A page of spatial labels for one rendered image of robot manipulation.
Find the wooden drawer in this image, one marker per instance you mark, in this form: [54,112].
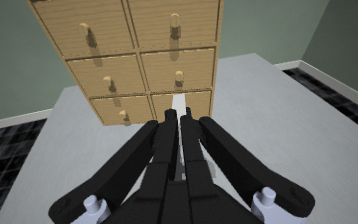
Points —
[197,101]
[179,70]
[102,24]
[191,22]
[121,71]
[133,108]

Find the tan chest of drawers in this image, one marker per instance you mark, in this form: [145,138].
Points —
[138,51]

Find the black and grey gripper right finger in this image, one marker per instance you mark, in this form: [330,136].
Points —
[272,198]

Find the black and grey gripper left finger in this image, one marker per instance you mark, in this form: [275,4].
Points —
[95,199]

